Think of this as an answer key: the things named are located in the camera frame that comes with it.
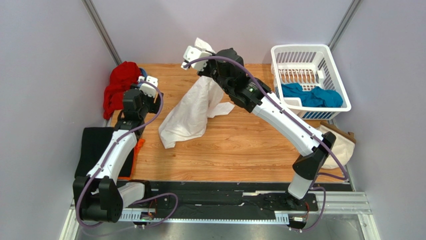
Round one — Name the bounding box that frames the white printed t-shirt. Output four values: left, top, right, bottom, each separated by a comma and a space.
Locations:
158, 37, 236, 150

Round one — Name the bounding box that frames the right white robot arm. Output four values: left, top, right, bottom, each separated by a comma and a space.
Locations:
198, 48, 336, 200

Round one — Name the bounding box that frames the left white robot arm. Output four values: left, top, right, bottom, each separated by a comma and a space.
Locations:
72, 86, 164, 228

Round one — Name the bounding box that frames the red t-shirt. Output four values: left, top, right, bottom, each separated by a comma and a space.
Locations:
103, 61, 141, 120

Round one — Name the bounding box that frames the light blue cap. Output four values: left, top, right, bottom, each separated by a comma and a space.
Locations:
139, 67, 148, 78

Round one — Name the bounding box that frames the orange t-shirt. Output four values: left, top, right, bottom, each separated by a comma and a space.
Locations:
118, 138, 145, 180

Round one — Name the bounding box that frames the black folded t-shirt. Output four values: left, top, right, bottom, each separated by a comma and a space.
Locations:
74, 127, 136, 180

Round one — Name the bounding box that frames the white plastic basket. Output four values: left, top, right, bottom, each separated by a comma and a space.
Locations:
270, 44, 352, 121

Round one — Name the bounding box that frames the teal blue t-shirt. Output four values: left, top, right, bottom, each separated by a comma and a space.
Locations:
281, 83, 344, 108

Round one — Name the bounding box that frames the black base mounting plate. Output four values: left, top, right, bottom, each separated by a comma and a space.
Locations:
126, 180, 320, 221

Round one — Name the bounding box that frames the cream tote bag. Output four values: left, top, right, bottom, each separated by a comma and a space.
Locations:
317, 121, 357, 166

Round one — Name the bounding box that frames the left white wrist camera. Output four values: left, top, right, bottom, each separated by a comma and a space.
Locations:
137, 76, 159, 99

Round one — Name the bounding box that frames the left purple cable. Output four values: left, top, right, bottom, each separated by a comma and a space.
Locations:
75, 79, 179, 229

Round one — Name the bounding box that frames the purple cable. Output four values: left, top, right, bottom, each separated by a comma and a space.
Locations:
75, 79, 179, 229
182, 55, 350, 233

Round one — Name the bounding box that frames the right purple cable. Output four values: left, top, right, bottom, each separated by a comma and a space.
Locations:
182, 55, 350, 233

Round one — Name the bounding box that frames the aluminium rail frame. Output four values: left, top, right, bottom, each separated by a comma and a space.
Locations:
60, 183, 379, 240

